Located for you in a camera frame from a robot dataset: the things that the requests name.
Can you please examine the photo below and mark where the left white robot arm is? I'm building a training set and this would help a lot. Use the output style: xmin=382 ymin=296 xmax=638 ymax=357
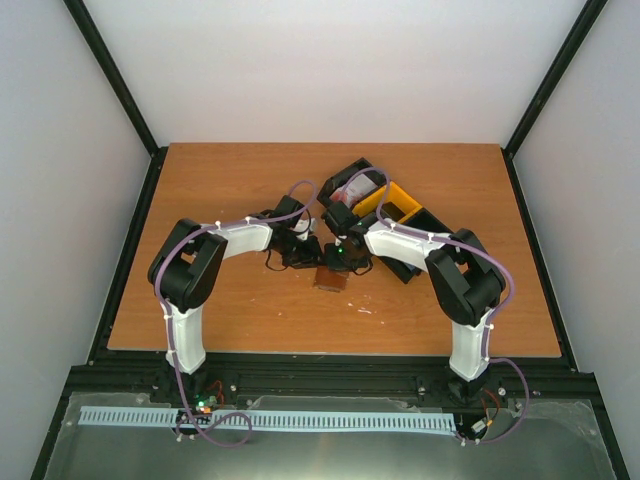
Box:
xmin=147 ymin=195 xmax=322 ymax=403

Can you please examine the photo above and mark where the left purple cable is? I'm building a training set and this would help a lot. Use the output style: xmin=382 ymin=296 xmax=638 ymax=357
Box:
xmin=155 ymin=179 xmax=317 ymax=449

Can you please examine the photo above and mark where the brown leather card holder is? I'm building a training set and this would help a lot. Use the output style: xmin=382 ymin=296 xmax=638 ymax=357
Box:
xmin=313 ymin=266 xmax=349 ymax=293

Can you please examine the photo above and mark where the black bin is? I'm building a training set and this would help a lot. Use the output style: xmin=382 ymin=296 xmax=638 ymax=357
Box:
xmin=317 ymin=157 xmax=386 ymax=208
xmin=379 ymin=207 xmax=452 ymax=284

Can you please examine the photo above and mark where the light blue cable duct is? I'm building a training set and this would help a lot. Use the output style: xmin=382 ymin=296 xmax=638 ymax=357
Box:
xmin=77 ymin=406 xmax=456 ymax=435

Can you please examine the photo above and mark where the purple cable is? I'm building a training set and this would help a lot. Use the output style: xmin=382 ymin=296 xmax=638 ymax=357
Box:
xmin=155 ymin=179 xmax=317 ymax=449
xmin=329 ymin=168 xmax=531 ymax=446

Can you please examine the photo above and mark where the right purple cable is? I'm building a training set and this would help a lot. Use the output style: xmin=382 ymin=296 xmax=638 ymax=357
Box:
xmin=329 ymin=168 xmax=531 ymax=446

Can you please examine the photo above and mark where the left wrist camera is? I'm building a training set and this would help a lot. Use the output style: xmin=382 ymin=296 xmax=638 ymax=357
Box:
xmin=293 ymin=218 xmax=317 ymax=241

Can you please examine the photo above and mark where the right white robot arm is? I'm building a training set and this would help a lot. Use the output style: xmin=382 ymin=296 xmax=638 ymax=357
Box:
xmin=322 ymin=201 xmax=515 ymax=399

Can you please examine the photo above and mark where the red white card stack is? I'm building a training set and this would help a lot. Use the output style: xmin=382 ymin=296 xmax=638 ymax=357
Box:
xmin=330 ymin=174 xmax=379 ymax=208

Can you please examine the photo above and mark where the yellow bin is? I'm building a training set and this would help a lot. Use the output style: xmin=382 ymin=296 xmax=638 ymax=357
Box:
xmin=352 ymin=182 xmax=423 ymax=223

